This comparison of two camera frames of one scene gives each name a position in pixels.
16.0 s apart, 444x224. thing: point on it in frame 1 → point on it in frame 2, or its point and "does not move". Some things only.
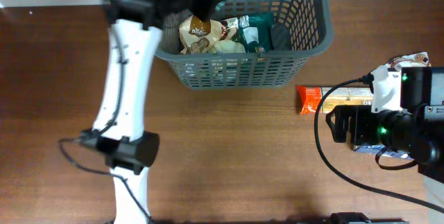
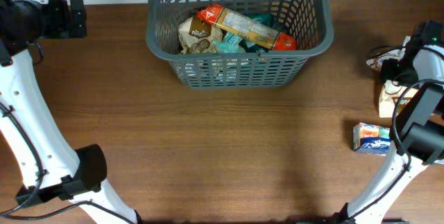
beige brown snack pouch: [198, 37] does not move
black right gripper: [359, 115] → [388, 71]
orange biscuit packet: [309, 96] → [247, 28]
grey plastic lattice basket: [302, 28] does not move
